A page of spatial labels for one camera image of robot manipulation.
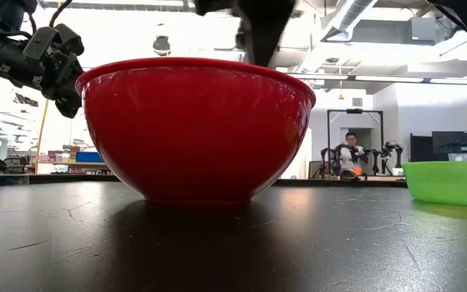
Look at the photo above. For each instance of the black metal frame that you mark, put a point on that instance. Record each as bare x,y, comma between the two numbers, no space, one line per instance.
329,130

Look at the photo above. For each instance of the dome ceiling camera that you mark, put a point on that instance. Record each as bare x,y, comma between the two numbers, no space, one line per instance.
161,45

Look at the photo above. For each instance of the yellow pole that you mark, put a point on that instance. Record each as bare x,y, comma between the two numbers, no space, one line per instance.
41,138

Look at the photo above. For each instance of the person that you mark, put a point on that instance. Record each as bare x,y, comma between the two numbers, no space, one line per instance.
349,156

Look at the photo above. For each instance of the white panel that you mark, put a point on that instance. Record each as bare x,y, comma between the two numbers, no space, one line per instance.
300,162

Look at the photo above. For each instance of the black computer monitor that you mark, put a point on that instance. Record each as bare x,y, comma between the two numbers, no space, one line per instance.
450,142

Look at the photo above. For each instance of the blue storage bin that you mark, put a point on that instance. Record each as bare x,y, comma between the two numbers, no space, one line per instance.
89,157

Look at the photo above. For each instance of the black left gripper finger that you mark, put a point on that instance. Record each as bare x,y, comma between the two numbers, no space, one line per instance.
69,108

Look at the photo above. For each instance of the long ceiling light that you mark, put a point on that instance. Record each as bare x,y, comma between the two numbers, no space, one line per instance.
318,76
387,78

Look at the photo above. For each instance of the bright green plastic bowl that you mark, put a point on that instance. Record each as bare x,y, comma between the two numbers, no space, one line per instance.
448,182

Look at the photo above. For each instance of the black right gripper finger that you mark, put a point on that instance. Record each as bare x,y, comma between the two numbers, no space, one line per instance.
266,32

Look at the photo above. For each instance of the yellow hanging ceiling fixture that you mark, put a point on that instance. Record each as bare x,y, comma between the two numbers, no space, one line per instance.
341,96

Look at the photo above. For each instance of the large red plastic bowl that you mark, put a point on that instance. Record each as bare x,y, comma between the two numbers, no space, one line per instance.
193,134

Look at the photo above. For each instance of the black background robot arms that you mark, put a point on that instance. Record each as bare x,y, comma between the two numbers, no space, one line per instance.
391,152

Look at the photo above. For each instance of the shelf with boxes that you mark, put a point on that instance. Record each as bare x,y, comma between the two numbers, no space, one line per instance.
65,162

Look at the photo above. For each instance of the silver ceiling duct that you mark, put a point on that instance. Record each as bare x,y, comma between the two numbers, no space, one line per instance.
345,18

